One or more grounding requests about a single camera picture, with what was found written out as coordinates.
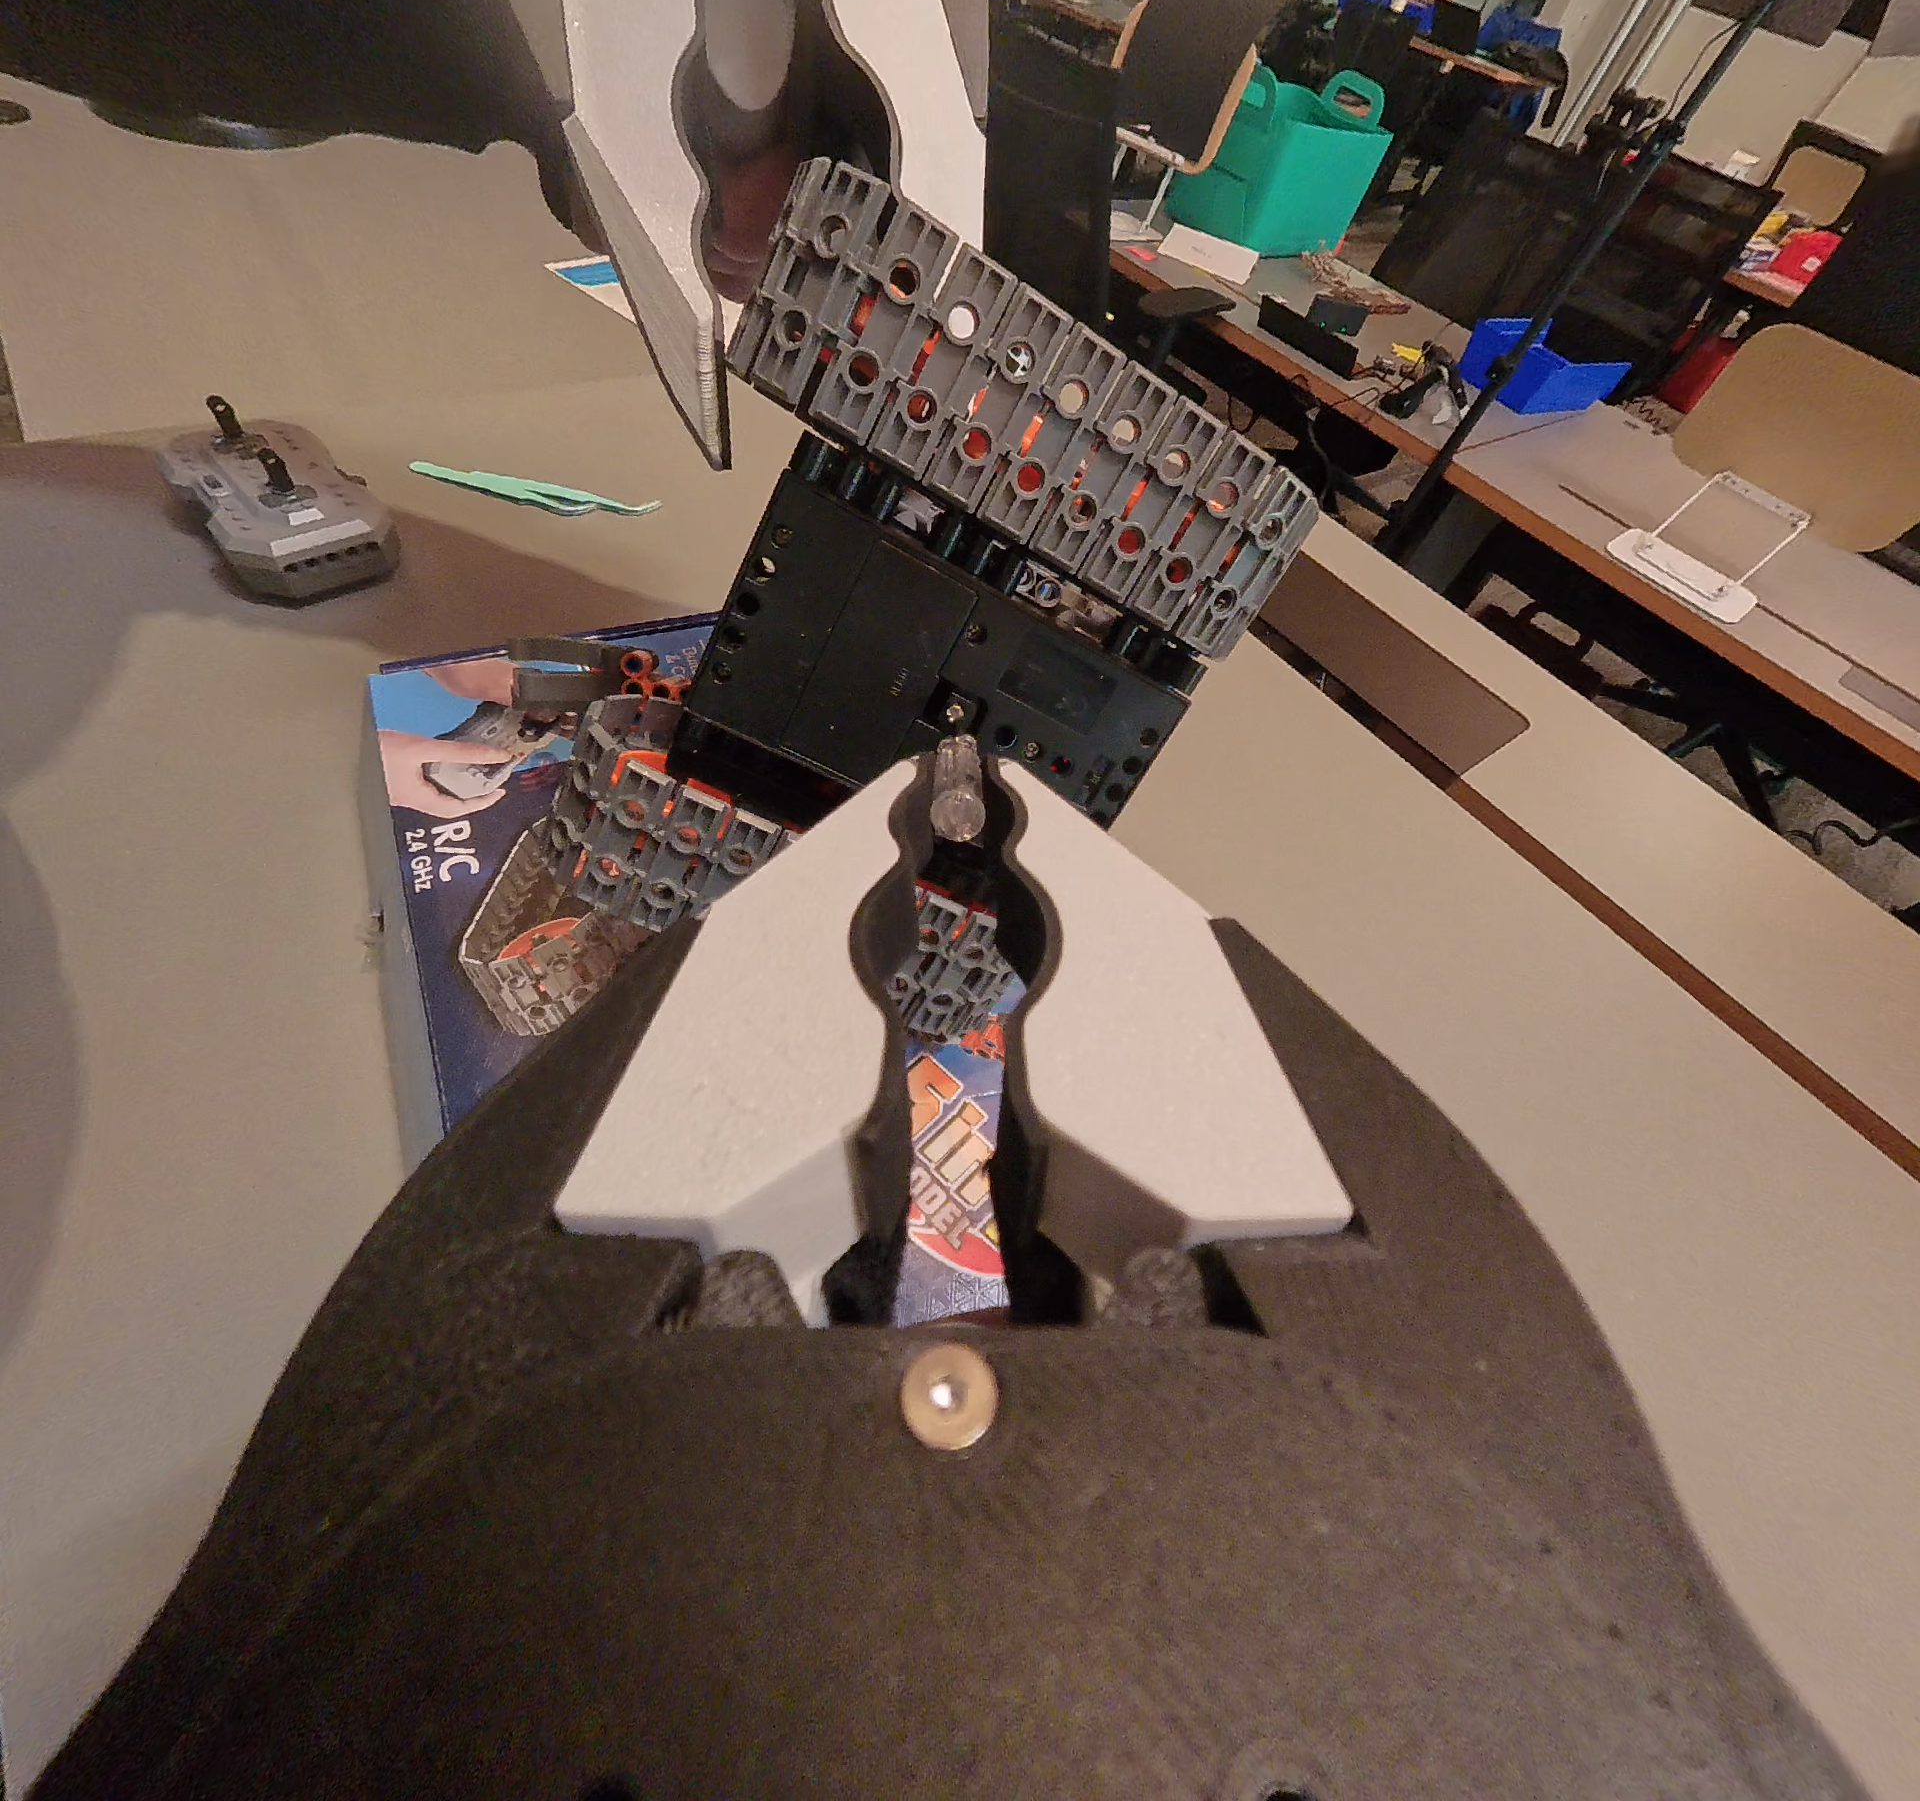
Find grey remote controller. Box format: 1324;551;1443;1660
164;396;403;606

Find grey desk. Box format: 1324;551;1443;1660
0;75;1920;1801

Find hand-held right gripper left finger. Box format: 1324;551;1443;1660
558;760;919;1250

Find teal plastic tweezers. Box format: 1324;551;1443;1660
412;461;658;522

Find black wood-edged chair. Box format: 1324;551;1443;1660
1115;0;1324;187

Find blue robot kit box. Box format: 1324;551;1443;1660
365;615;1039;1294

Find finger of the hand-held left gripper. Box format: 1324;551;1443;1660
817;0;1000;214
551;0;741;471

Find blue plastic bin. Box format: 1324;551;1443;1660
1454;314;1635;422

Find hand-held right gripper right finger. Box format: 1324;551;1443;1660
990;756;1357;1250

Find beige chair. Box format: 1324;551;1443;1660
1674;326;1920;563

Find tracked building-block toy robot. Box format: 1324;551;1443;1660
499;157;1324;1060

